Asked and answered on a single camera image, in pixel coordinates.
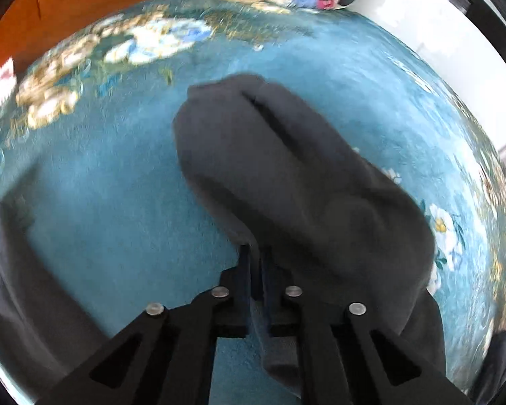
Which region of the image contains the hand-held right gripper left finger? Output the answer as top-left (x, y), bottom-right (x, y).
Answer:
top-left (38, 244), bottom-right (254, 405)

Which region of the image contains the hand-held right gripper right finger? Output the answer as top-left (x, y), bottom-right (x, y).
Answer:
top-left (260, 246), bottom-right (474, 405)

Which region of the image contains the grey garment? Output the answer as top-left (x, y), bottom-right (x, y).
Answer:
top-left (173, 73), bottom-right (448, 398)

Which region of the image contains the blue floral blanket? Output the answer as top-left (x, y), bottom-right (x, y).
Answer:
top-left (0, 0), bottom-right (506, 405)

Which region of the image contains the dark grey cloth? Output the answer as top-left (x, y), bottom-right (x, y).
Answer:
top-left (0, 186), bottom-right (110, 389)

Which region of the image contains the dark blue cloth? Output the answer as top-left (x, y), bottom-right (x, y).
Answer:
top-left (468, 329), bottom-right (506, 405)

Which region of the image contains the white red-patterned cloth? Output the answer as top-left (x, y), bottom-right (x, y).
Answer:
top-left (0, 57), bottom-right (18, 124)

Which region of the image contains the wooden headboard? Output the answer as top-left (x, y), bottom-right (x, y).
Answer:
top-left (0, 0), bottom-right (220, 89)

